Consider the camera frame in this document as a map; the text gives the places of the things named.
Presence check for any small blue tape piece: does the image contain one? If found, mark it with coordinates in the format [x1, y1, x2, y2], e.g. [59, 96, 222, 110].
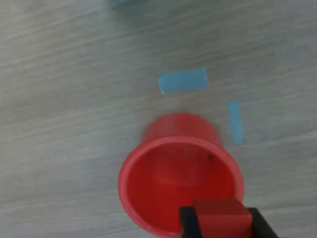
[158, 67, 209, 95]
[227, 100, 246, 145]

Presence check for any red cube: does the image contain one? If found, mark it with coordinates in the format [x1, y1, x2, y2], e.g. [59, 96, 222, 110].
[192, 198, 253, 238]

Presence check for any red plastic cup bin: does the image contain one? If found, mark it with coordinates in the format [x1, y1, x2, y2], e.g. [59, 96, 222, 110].
[118, 113, 245, 238]

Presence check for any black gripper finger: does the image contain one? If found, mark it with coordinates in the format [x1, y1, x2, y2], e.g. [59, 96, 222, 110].
[247, 207, 279, 238]
[179, 206, 203, 238]

